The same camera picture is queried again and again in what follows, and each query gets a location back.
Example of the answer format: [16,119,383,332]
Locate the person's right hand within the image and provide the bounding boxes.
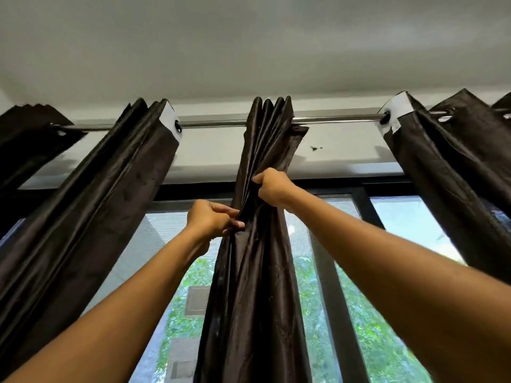
[251,167,298,212]

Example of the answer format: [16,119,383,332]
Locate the person's right forearm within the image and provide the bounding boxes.
[285,185,511,383]

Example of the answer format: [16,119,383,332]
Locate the dark brown curtain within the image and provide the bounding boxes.
[377,88,511,284]
[0,103,87,240]
[193,95,312,383]
[0,97,183,376]

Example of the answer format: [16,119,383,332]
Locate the green trees outside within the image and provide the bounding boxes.
[155,255,434,383]

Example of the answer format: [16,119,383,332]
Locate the person's left hand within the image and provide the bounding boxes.
[184,199,246,258]

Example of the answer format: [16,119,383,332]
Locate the paper notices on window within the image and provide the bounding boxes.
[166,337,200,383]

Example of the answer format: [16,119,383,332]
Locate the person's left forearm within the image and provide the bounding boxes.
[4,229,200,383]

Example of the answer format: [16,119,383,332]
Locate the silver metal curtain rod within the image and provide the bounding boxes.
[50,109,511,133]

